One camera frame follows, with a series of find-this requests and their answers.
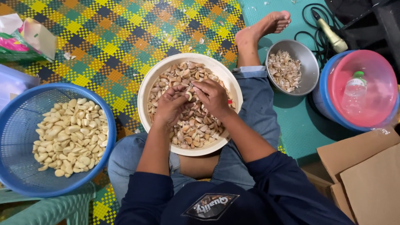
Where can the blue plastic basin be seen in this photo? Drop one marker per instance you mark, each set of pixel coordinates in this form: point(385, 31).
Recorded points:
point(322, 97)

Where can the brown cardboard box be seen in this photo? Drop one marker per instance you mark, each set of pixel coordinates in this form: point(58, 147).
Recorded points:
point(368, 178)

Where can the person's left hand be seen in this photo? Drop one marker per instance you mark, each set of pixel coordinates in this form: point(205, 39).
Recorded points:
point(168, 107)

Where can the steel bowl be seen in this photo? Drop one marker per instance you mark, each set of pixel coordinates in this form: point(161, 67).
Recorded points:
point(307, 67)

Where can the green plastic stool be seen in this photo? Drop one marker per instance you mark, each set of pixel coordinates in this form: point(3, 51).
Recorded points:
point(53, 209)

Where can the blue plastic mesh basket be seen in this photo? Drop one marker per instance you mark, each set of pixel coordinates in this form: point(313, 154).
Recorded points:
point(18, 140)

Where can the heap of garlic skins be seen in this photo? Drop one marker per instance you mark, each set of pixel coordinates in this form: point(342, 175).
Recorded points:
point(284, 72)

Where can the person's right hand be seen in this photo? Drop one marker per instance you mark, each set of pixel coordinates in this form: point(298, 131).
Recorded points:
point(215, 98)

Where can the black equipment case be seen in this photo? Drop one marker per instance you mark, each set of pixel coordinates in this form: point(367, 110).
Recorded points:
point(372, 18)

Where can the teal floor mat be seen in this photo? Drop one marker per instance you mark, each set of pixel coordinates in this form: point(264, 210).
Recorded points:
point(297, 125)

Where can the pink plastic basin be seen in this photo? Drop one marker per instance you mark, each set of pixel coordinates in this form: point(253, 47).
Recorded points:
point(378, 90)

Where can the half-peeled garlic clove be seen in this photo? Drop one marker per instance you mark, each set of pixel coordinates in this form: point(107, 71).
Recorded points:
point(189, 96)

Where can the navy long-sleeved shirt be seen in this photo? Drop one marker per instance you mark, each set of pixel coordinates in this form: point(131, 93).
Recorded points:
point(275, 193)

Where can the person's right foot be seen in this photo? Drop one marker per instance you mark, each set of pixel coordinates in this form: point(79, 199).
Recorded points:
point(262, 29)

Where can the gold microphone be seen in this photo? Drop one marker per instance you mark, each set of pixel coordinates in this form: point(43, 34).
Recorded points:
point(331, 32)

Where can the cream plastic bowl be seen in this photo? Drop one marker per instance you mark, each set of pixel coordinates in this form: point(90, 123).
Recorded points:
point(147, 93)

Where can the colourful plastic bag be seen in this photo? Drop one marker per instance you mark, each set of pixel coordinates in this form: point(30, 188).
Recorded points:
point(23, 42)

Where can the translucent plastic container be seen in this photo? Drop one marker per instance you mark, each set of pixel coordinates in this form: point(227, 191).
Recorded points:
point(14, 84)

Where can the blue jeans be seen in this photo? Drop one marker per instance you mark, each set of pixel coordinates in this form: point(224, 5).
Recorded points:
point(259, 106)

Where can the checkered woven floor mat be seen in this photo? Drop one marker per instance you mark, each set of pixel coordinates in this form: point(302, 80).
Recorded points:
point(118, 40)

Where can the clear plastic water bottle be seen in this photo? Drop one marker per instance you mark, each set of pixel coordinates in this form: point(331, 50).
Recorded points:
point(354, 93)

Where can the heap of unpeeled garlic cloves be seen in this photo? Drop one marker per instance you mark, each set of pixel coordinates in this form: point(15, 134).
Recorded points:
point(195, 128)

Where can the heap of peeled garlic cloves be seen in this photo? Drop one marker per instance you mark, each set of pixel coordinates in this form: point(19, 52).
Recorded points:
point(72, 134)

